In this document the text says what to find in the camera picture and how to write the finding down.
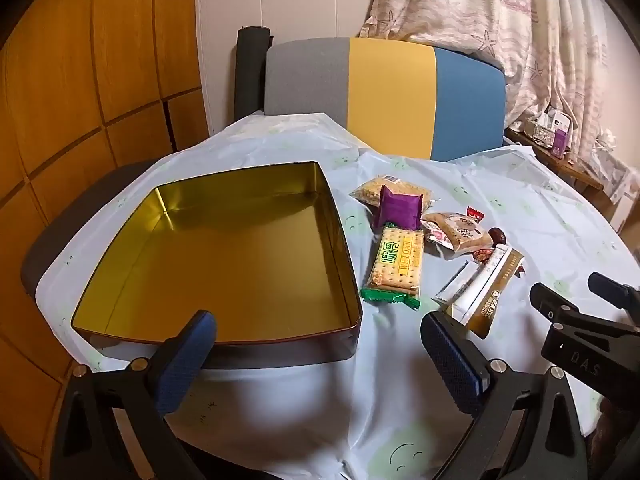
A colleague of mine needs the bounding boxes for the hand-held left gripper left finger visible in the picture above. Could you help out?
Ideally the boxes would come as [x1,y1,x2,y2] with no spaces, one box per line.
[50,310,218,480]

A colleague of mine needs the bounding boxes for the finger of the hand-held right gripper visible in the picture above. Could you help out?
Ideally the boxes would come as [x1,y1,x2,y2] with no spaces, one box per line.
[587,272,640,318]
[530,282,640,336]

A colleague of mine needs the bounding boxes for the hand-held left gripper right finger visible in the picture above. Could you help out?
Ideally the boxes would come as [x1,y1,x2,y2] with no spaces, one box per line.
[421,311,591,480]

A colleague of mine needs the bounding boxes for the gold stick sachet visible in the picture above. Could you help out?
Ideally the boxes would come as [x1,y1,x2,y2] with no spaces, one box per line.
[450,247,525,340]

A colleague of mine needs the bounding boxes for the gold tin box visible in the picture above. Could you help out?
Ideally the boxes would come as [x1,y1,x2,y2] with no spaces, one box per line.
[70,161,363,366]

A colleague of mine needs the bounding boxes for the beige brown print pastry packet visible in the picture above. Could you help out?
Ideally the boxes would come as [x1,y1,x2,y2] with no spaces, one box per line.
[440,211,493,256]

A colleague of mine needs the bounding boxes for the green cracker packet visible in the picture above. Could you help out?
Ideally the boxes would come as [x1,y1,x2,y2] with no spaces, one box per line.
[361,225,425,310]

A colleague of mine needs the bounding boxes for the pale pink flower print packet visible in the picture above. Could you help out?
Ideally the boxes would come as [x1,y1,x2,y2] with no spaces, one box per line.
[421,212,453,250]

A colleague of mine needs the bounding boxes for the clear crispy snack packet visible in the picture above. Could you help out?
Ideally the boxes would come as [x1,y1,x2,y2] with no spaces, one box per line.
[349,174,433,211]

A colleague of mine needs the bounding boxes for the person's right forearm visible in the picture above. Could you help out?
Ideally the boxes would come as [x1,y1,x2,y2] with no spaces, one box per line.
[597,395,640,466]

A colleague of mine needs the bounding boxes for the white smiley print tablecloth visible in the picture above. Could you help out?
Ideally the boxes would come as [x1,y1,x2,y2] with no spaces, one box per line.
[35,112,606,480]

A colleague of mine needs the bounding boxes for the wooden side table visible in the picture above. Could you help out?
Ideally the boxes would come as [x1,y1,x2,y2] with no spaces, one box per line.
[505,127,606,193]

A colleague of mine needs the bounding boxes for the purple snack packet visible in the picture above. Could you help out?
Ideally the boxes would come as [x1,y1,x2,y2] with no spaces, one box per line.
[372,185,425,231]

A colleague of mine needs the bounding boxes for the grey yellow blue chair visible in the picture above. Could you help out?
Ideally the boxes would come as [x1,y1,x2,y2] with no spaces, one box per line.
[263,37,506,162]

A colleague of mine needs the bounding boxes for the black rolled mat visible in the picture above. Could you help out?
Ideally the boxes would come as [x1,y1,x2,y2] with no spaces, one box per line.
[235,26,273,123]

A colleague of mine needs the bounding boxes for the printed curtain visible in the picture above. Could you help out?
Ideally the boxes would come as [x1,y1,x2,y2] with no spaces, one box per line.
[357,0,640,161]

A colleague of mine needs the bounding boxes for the wooden panelled wardrobe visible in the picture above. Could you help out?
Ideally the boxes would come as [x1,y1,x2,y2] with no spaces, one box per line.
[0,0,211,480]

